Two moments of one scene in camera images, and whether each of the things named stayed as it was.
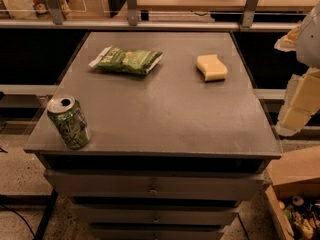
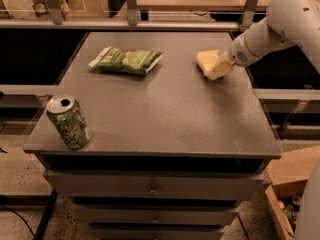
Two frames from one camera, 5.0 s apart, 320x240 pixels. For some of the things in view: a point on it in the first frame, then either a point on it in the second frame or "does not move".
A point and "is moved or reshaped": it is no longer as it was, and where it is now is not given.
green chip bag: x=137 y=62 does not move
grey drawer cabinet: x=171 y=155 does not move
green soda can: x=68 y=117 does not move
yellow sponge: x=211 y=67 is moved or reshaped
